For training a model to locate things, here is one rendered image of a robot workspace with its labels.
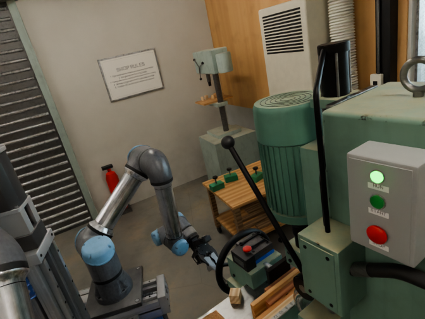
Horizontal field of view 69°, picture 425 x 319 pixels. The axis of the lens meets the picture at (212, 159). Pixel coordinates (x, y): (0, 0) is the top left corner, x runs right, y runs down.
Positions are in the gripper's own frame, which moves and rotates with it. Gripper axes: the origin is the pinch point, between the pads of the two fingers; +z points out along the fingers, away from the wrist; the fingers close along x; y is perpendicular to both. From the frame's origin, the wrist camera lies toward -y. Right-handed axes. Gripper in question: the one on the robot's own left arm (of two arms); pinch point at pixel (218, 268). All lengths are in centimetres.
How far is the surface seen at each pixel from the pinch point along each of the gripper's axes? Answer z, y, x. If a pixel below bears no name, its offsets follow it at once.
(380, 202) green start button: 33, -98, 33
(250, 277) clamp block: 18.4, -35.9, 15.1
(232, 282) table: 13.8, -24.1, 14.0
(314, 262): 31, -77, 31
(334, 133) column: 20, -98, 26
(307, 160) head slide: 16, -86, 19
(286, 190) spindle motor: 15, -75, 17
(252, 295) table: 22.5, -32.5, 16.7
